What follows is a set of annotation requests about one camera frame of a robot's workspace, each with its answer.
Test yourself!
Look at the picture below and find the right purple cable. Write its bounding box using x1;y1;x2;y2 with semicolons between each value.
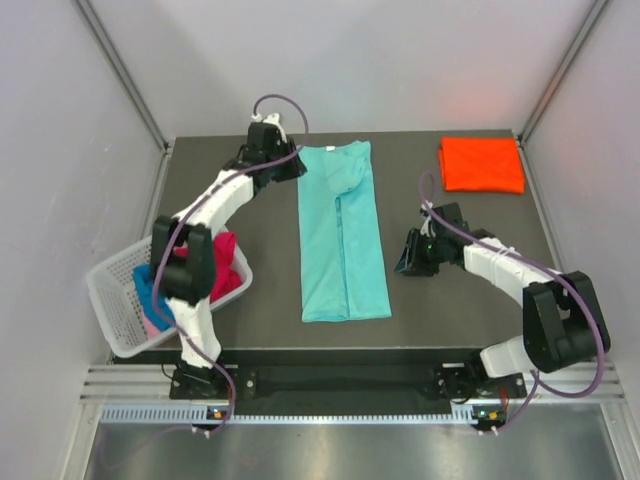
418;170;607;435

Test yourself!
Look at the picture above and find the right aluminium corner post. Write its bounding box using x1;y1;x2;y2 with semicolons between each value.
516;0;612;145

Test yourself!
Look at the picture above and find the slotted grey cable duct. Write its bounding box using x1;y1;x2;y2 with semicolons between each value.
100;404;500;426

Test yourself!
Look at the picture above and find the purple cable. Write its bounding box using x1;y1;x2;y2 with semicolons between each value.
150;94;309;437
418;170;607;435

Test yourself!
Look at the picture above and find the magenta t-shirt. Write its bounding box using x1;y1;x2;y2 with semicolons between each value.
160;228;243;306

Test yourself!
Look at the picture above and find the folded orange t-shirt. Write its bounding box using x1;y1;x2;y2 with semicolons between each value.
439;137;526;195

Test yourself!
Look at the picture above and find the aluminium front rail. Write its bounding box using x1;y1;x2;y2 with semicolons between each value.
80;362;625;403

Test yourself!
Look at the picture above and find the teal t-shirt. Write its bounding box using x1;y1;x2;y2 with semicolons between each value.
297;141;392;323

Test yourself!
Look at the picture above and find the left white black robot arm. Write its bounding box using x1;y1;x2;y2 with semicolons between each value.
150;113;306;397

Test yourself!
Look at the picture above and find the white plastic laundry basket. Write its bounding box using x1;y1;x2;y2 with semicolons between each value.
86;236;253;358

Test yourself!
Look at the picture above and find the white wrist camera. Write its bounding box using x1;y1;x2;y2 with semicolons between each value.
251;112;287;141
419;207;435;238

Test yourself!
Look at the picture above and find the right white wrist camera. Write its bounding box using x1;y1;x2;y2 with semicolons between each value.
419;207;435;238

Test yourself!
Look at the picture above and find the blue t-shirt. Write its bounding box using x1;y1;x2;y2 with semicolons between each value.
132;264;174;321

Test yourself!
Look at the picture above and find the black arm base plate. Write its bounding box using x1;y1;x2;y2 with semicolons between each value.
169;349;526;404

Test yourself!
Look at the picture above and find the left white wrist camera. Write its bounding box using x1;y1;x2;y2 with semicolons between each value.
251;112;287;141

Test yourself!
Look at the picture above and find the left aluminium corner post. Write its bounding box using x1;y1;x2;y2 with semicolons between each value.
71;0;170;152

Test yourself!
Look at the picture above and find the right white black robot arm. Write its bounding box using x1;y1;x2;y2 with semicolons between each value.
395;203;611;396

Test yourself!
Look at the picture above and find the aluminium corner post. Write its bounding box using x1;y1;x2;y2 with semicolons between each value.
516;0;612;145
71;0;170;152

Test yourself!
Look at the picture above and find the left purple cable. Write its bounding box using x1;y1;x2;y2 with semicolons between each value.
150;94;309;437

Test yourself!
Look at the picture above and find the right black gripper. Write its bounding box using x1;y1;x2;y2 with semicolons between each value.
394;228;446;277

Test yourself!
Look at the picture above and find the pink t-shirt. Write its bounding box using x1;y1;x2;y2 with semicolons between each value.
141;312;172;339

